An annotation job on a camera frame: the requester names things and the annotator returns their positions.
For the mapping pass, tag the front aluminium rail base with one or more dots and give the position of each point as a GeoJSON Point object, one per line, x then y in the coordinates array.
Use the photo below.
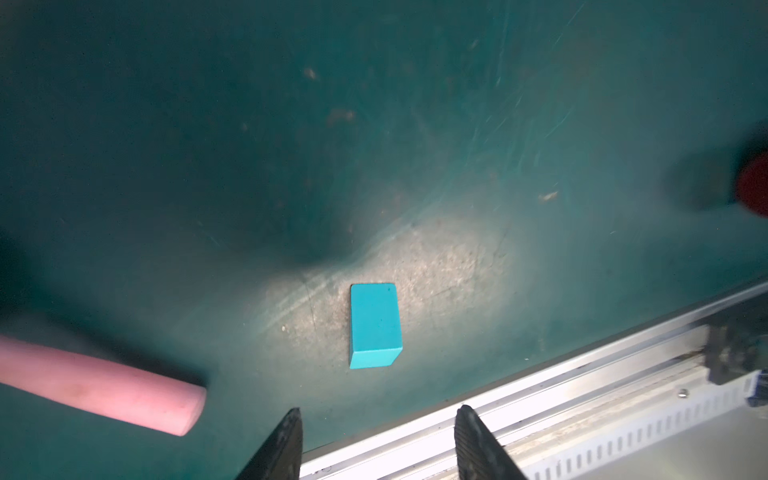
{"type": "Point", "coordinates": [641, 405]}

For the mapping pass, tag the red spray bottle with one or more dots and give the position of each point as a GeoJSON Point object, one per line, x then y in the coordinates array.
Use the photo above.
{"type": "Point", "coordinates": [751, 188]}

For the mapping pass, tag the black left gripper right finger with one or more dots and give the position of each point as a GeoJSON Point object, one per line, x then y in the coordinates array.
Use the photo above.
{"type": "Point", "coordinates": [479, 455]}

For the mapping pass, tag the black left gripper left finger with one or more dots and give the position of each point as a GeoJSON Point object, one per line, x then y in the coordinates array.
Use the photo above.
{"type": "Point", "coordinates": [280, 456]}

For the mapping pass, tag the purple pink toy spatula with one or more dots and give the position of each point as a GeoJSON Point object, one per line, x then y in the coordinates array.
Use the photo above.
{"type": "Point", "coordinates": [102, 387]}

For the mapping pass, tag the teal block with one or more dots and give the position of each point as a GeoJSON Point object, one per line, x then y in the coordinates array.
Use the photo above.
{"type": "Point", "coordinates": [375, 326]}

